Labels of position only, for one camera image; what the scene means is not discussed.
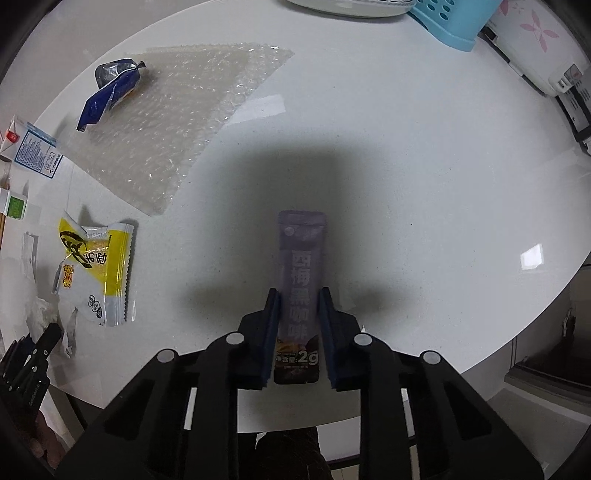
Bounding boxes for white plate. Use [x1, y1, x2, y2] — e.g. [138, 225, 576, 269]
[286, 0, 416, 19]

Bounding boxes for white flower-print appliance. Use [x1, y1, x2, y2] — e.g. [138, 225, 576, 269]
[480, 0, 588, 97]

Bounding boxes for black white box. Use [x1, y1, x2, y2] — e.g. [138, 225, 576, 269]
[556, 83, 591, 154]

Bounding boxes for white blue milk carton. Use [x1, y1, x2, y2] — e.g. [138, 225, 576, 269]
[0, 114, 59, 180]

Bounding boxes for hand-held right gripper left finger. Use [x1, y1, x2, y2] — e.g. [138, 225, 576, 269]
[55, 287, 282, 480]

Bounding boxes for clear bubble wrap sheet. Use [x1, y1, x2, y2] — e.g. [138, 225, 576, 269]
[58, 42, 295, 217]

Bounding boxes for crumpled clear plastic wrapper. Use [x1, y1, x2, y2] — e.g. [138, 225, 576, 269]
[18, 277, 79, 358]

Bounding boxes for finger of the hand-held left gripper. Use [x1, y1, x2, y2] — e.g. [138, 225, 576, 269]
[28, 322, 64, 370]

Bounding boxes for person's left hand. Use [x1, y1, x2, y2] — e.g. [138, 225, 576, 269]
[25, 412, 65, 467]

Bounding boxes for green white small box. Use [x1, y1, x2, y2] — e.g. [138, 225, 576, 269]
[0, 188, 27, 220]

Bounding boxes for yellow white snack wrapper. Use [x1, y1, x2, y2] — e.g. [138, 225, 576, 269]
[55, 210, 136, 328]

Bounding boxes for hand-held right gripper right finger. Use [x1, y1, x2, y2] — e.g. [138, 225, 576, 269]
[318, 286, 546, 480]

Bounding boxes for dark blue snack wrapper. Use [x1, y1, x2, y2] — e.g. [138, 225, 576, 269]
[76, 59, 147, 133]

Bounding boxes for light blue plastic basket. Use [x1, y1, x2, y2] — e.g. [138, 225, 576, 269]
[409, 0, 509, 53]

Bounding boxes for grey metal frame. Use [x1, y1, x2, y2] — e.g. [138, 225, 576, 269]
[504, 355, 591, 418]

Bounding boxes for dark brown cloth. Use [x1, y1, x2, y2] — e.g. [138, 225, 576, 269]
[255, 427, 334, 480]

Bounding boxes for purple coffee sachet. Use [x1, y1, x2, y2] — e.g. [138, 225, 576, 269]
[274, 211, 327, 385]

